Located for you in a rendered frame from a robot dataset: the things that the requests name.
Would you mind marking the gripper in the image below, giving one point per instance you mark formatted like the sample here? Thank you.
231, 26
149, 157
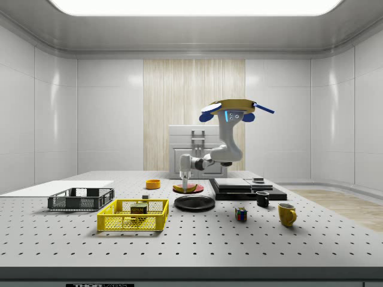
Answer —
185, 175

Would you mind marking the banana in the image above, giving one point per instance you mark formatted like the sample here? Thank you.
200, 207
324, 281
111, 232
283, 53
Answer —
193, 188

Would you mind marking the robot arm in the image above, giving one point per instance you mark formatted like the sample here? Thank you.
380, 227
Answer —
227, 149

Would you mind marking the red plate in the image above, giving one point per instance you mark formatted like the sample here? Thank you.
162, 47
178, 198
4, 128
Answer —
200, 188

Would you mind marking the black plate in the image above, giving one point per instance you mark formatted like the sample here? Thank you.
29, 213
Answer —
194, 203

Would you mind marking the white cabinet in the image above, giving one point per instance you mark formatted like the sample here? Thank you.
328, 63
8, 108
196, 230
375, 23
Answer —
179, 143

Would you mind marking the yellow bowl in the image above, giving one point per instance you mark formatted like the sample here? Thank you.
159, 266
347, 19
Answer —
153, 184

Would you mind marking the black stove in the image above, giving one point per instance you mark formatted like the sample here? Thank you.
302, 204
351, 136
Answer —
233, 185

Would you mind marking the flat-sided can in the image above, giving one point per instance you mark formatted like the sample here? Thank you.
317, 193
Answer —
138, 210

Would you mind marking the puzzle cube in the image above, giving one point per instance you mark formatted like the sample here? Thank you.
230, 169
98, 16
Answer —
241, 214

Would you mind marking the yellow basket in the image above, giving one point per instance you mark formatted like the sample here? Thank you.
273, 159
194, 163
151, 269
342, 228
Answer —
128, 222

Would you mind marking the black mug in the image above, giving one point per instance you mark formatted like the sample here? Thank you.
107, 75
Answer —
262, 199

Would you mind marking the yellow mug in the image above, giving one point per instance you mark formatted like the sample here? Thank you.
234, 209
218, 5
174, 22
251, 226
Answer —
285, 216

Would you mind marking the dark grey basket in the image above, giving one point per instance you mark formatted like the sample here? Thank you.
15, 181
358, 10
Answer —
77, 203

